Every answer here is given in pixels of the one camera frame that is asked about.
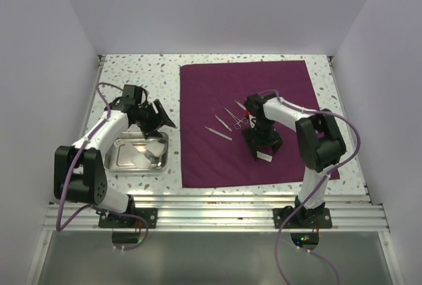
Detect steel forceps ring handles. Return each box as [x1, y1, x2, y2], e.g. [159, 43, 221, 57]
[224, 108, 249, 130]

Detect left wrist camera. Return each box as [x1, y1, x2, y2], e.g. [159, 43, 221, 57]
[122, 84, 148, 104]

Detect white sterile packet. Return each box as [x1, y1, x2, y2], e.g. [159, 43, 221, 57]
[256, 152, 272, 162]

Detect steel tweezers long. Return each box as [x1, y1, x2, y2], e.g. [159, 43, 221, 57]
[204, 126, 233, 141]

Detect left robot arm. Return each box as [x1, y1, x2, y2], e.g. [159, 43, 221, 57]
[53, 100, 175, 228]

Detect steel scissors ring handles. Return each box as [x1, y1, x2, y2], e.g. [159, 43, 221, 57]
[235, 101, 246, 110]

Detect purple cloth mat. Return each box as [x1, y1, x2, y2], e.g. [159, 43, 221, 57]
[180, 61, 325, 188]

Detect stainless steel tray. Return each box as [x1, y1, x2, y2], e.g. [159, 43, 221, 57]
[104, 133, 169, 174]

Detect aluminium rail frame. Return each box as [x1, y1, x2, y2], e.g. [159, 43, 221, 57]
[42, 54, 392, 233]

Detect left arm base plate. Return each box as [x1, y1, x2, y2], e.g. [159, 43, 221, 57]
[96, 208, 158, 229]

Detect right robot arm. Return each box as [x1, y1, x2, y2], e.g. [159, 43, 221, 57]
[242, 93, 346, 228]

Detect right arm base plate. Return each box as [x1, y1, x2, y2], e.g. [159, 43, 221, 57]
[272, 205, 333, 229]

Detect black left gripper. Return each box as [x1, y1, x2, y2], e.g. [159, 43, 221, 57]
[133, 100, 175, 139]

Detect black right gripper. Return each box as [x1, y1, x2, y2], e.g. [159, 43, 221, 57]
[243, 118, 283, 158]

